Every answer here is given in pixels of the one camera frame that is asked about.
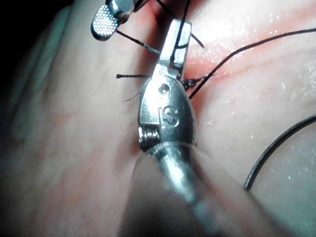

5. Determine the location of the right arm needle driver jaw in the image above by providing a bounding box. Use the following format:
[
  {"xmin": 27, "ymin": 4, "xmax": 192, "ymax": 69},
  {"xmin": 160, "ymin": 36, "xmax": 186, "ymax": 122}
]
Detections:
[{"xmin": 90, "ymin": 3, "xmax": 122, "ymax": 41}]

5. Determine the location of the left arm needle driver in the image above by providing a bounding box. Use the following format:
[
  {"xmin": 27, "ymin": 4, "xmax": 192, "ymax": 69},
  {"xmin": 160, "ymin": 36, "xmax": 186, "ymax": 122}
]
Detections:
[{"xmin": 137, "ymin": 75, "xmax": 198, "ymax": 153}]

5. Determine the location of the right arm needle driver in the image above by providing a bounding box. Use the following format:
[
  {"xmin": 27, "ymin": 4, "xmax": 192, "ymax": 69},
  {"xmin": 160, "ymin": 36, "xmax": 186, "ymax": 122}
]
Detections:
[{"xmin": 105, "ymin": 0, "xmax": 136, "ymax": 22}]

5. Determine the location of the left arm needle driver jaw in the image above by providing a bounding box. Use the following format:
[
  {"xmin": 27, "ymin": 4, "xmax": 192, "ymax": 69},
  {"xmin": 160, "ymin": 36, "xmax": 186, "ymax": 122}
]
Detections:
[
  {"xmin": 152, "ymin": 20, "xmax": 184, "ymax": 78},
  {"xmin": 171, "ymin": 21, "xmax": 193, "ymax": 80}
]

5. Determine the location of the black thread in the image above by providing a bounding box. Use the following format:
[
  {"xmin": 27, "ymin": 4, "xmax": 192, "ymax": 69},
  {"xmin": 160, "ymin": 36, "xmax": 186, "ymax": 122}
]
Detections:
[{"xmin": 133, "ymin": 0, "xmax": 316, "ymax": 99}]

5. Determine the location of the black stitching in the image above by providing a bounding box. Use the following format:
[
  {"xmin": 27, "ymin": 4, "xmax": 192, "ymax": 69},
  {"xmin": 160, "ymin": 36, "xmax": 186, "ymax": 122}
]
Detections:
[{"xmin": 116, "ymin": 29, "xmax": 207, "ymax": 87}]

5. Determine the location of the tissue pad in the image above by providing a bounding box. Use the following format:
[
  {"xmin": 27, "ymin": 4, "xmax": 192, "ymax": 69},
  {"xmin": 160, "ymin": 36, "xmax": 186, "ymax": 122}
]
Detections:
[{"xmin": 4, "ymin": 0, "xmax": 316, "ymax": 237}]

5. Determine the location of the curved steel needle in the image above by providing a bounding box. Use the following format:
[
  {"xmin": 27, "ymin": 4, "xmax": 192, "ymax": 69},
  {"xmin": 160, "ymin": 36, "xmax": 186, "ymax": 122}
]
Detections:
[{"xmin": 243, "ymin": 114, "xmax": 316, "ymax": 191}]

